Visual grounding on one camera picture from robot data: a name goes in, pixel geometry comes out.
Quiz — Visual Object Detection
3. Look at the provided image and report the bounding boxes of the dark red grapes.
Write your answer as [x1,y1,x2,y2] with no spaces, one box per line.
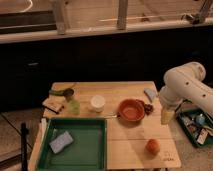
[144,104,154,115]

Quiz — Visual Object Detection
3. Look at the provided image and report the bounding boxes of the orange bowl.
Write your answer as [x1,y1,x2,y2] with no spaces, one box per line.
[117,99,145,122]

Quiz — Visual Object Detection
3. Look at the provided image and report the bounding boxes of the white paper cup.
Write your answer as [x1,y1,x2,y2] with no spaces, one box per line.
[90,95,105,112]

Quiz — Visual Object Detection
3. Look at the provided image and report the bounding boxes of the black post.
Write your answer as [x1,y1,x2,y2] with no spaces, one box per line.
[21,123,28,171]

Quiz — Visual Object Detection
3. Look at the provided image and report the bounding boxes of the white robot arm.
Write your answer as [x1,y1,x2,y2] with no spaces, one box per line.
[159,62,213,125]

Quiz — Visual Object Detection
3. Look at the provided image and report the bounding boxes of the green cucumber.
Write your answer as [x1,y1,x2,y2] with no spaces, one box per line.
[49,90,65,96]

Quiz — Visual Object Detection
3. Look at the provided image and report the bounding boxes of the light green cup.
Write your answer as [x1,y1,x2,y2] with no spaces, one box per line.
[68,99,80,115]

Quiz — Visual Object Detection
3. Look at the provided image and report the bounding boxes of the green plastic tray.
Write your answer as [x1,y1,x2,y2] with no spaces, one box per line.
[36,118,107,171]

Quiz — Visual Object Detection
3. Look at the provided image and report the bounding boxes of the dark metal cup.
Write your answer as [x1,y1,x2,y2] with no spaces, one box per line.
[63,88,74,101]

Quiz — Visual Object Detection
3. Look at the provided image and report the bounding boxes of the small wooden box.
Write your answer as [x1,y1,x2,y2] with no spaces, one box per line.
[42,98,64,114]

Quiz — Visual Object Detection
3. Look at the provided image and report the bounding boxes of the blue sponge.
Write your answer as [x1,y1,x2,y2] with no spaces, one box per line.
[49,131,73,154]

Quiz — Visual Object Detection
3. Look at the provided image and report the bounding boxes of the orange apple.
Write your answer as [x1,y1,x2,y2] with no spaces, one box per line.
[146,139,160,155]

